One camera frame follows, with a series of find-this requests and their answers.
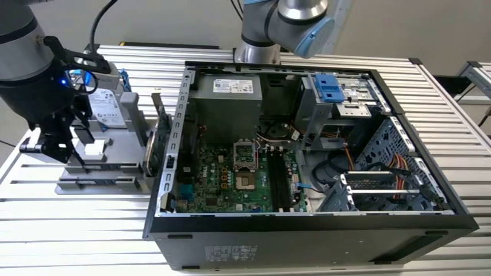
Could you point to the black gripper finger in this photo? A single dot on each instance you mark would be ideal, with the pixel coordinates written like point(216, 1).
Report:
point(84, 135)
point(55, 141)

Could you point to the RAM stick with black chips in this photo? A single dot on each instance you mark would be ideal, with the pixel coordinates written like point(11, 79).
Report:
point(97, 182)
point(103, 167)

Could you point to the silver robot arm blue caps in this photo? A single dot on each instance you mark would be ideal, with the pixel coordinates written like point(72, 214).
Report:
point(23, 43)

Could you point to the black RAM slot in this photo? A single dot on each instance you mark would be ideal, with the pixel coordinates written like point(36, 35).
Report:
point(278, 178)
point(272, 178)
point(283, 178)
point(288, 178)

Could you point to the silver CPU chip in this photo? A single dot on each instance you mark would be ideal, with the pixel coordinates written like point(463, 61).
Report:
point(95, 148)

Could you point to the hard disk in blue carrier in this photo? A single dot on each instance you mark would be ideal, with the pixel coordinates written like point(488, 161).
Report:
point(109, 115)

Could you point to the grey parts rack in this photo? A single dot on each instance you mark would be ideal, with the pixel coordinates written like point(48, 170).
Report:
point(123, 152)

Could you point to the green graphics card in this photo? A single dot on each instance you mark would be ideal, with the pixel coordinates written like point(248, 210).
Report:
point(160, 129)

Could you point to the blue board connector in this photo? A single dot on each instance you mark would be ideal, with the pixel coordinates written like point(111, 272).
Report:
point(184, 192)

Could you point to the grey power supply unit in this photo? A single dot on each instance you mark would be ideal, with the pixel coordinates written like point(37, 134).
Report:
point(226, 115)

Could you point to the black bar yellow end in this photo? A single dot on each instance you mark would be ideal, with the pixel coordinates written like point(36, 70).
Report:
point(168, 45)

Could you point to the black chipset chip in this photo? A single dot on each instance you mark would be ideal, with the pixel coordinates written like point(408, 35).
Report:
point(211, 201)

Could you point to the CPU socket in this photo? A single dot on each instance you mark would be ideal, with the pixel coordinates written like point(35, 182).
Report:
point(246, 182)

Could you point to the green motherboard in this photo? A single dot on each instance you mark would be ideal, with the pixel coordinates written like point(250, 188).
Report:
point(250, 201)

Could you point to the black round fan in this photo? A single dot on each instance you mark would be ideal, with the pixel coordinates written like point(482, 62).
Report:
point(276, 130)

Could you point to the white board power connector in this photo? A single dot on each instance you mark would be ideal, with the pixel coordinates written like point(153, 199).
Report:
point(295, 180)

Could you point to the grey metal drive cage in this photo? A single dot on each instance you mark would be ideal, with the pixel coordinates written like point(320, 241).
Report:
point(318, 115)

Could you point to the blue plastic drive latch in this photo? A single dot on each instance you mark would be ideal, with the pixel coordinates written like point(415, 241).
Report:
point(327, 89)

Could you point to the black open PC case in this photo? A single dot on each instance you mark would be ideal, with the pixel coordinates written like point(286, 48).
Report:
point(307, 247)

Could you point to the black drive with print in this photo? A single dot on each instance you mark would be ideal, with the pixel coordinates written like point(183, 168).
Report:
point(368, 179)

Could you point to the grey metal disk bay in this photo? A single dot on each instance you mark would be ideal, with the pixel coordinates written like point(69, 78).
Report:
point(383, 191)

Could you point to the black box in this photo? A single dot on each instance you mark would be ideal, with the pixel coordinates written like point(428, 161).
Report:
point(452, 84)

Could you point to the silver camera with black bracket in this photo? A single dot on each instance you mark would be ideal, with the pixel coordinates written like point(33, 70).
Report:
point(109, 80)

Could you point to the grey metal frame table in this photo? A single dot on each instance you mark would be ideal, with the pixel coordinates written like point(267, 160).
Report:
point(475, 80)

